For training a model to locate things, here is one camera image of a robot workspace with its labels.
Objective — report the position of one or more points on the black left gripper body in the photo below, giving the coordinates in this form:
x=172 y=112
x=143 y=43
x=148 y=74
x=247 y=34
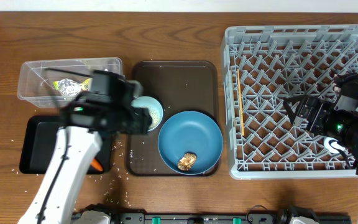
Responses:
x=136 y=121

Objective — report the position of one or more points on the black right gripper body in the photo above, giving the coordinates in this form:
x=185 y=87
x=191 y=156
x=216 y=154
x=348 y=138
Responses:
x=319 y=123

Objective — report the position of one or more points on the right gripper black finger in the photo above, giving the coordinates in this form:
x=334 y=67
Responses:
x=296 y=117
x=302 y=100

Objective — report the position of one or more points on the light blue rice bowl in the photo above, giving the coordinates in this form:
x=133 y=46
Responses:
x=154 y=107

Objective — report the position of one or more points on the light blue cup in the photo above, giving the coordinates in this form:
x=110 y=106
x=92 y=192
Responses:
x=332 y=145

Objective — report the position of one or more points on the dark blue plate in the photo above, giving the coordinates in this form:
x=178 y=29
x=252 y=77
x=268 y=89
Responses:
x=190 y=132

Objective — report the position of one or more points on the orange carrot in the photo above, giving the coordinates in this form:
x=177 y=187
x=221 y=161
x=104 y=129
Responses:
x=96 y=165

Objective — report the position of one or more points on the yellow snack wrapper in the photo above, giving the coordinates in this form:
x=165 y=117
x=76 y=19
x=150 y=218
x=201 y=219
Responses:
x=86 y=84

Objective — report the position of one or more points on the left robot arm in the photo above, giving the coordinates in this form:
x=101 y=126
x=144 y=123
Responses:
x=78 y=142

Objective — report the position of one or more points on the grey dishwasher rack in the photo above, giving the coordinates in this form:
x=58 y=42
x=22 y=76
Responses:
x=277 y=62

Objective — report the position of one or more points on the black waste bin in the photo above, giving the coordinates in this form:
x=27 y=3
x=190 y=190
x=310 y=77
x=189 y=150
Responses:
x=39 y=144

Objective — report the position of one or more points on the wooden chopstick right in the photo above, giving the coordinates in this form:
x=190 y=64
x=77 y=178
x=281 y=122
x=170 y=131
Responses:
x=242 y=127

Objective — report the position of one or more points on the wooden chopstick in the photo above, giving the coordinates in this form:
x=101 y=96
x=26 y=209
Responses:
x=238 y=84
x=242 y=127

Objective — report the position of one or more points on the brown serving tray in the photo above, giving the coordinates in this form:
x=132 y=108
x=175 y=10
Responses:
x=178 y=86

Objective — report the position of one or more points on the wooden chopstick left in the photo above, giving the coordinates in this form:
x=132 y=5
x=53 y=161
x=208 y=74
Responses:
x=238 y=84

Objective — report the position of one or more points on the crumpled silver foil ball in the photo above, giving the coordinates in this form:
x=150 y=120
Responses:
x=69 y=94

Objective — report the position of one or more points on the clear plastic bin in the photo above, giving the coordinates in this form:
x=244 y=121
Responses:
x=36 y=78

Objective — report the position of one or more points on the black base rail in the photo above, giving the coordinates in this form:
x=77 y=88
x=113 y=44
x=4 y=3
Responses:
x=101 y=214

